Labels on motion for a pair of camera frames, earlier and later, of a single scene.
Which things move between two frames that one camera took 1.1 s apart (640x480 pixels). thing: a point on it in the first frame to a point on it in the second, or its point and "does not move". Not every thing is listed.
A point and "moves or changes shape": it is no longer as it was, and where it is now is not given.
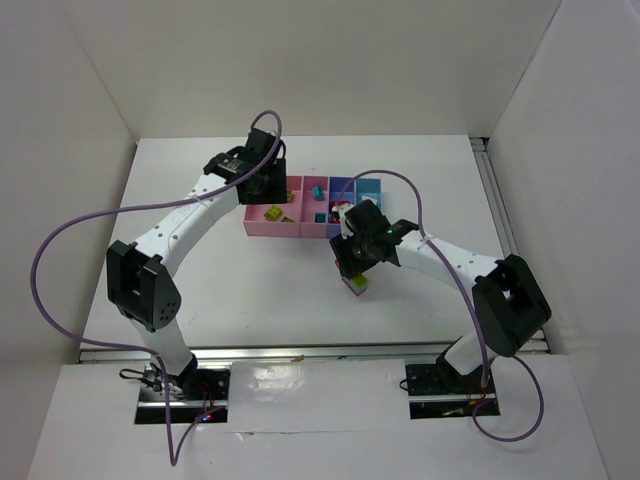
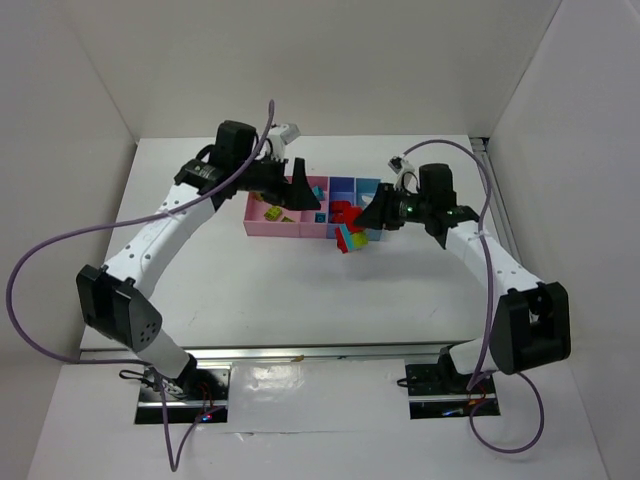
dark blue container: (339, 188) does not move
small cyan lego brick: (318, 193) does not move
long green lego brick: (273, 213) does not move
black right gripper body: (351, 261) to (388, 206)
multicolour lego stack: (357, 283) moves or changes shape
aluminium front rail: (355, 354) does not move
